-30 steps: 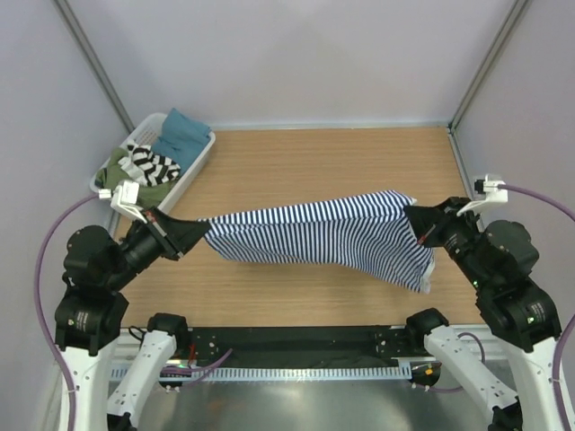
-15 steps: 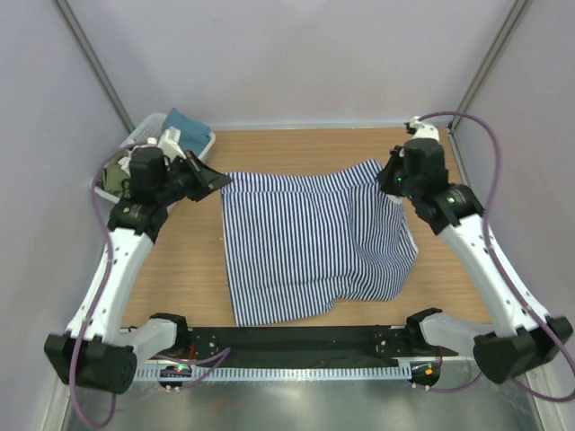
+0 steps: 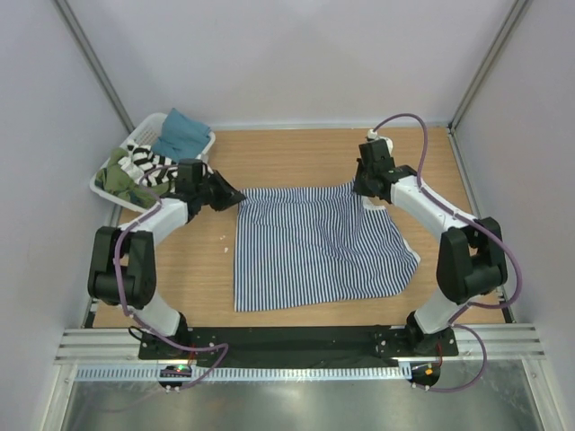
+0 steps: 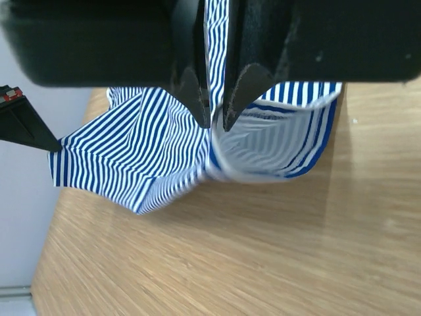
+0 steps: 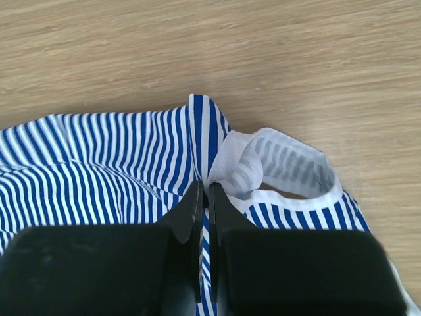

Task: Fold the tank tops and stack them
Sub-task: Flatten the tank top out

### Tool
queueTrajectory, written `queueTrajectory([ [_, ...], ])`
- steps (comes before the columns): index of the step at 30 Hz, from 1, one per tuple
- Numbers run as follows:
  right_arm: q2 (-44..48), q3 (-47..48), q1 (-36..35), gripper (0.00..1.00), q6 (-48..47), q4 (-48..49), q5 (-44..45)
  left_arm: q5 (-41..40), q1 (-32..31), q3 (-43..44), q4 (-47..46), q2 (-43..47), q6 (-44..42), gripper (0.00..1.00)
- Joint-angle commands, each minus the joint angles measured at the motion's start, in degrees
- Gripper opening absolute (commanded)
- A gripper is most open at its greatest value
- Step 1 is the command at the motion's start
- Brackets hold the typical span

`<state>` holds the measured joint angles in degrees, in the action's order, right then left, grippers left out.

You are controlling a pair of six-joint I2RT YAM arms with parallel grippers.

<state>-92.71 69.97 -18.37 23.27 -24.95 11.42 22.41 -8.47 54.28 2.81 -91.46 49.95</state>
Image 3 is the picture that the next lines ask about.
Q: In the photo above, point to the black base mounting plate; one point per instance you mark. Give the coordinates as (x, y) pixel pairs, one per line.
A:
(298, 346)

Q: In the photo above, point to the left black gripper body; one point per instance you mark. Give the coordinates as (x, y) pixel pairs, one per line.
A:
(201, 190)

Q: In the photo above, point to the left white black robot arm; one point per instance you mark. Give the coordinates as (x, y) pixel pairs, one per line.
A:
(123, 268)

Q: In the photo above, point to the black white striped garment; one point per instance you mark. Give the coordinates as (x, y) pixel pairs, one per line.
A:
(147, 168)

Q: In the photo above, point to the teal folded cloth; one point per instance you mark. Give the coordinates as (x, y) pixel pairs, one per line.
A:
(182, 138)

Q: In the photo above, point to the white plastic laundry basket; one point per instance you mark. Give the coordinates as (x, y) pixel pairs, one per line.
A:
(146, 133)

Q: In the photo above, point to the blue white striped tank top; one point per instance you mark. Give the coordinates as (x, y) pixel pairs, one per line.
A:
(302, 246)

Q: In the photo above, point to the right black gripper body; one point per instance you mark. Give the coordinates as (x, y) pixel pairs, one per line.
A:
(362, 184)

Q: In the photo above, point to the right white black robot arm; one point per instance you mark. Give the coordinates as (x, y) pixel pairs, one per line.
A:
(470, 263)

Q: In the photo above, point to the olive green garment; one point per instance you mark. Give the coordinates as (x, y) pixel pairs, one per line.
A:
(115, 185)

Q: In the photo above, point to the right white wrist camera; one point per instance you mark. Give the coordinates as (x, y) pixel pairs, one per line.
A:
(373, 136)

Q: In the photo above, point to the white slotted cable duct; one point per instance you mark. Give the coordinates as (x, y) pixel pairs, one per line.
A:
(183, 374)

